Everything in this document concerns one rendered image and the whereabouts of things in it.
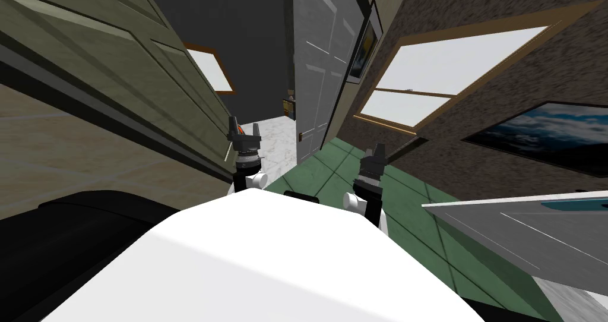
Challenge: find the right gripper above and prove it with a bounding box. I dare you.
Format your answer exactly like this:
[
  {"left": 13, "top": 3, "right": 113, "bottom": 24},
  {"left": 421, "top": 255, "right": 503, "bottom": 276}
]
[{"left": 357, "top": 143, "right": 388, "bottom": 184}]

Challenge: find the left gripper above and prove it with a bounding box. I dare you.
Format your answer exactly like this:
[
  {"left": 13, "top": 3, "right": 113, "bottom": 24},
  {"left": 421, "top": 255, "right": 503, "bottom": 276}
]
[{"left": 227, "top": 116, "right": 264, "bottom": 157}]

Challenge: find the small wood-framed window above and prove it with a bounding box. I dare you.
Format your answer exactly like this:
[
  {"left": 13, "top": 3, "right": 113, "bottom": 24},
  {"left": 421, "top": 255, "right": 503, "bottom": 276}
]
[{"left": 183, "top": 42, "right": 238, "bottom": 96}]

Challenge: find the grey panelled door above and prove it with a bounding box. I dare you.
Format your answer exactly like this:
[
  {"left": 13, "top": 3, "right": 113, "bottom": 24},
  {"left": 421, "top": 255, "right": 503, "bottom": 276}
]
[{"left": 292, "top": 0, "right": 377, "bottom": 165}]

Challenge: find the black-framed dark picture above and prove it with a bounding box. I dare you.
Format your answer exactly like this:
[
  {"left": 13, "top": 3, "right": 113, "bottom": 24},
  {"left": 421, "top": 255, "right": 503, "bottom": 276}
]
[{"left": 344, "top": 0, "right": 384, "bottom": 85}]

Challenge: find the large wood-framed window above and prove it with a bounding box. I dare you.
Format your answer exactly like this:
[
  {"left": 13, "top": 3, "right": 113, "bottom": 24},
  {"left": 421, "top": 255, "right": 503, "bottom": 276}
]
[{"left": 353, "top": 0, "right": 606, "bottom": 137}]

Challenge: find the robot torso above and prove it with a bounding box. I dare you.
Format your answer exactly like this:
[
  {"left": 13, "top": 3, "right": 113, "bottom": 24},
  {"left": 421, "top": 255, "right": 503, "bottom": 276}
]
[{"left": 42, "top": 187, "right": 486, "bottom": 322}]

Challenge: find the olive green panelled door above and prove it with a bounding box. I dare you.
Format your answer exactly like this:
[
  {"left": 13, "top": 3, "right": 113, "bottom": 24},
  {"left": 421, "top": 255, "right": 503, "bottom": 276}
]
[{"left": 0, "top": 0, "right": 244, "bottom": 182}]

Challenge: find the blue cloudy sky picture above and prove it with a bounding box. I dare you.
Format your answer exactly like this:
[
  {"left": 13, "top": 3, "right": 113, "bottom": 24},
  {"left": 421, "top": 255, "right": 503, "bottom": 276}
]
[{"left": 462, "top": 101, "right": 608, "bottom": 179}]

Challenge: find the grey door with white edge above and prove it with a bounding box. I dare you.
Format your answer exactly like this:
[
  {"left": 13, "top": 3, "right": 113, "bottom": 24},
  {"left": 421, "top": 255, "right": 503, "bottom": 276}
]
[{"left": 421, "top": 190, "right": 608, "bottom": 298}]

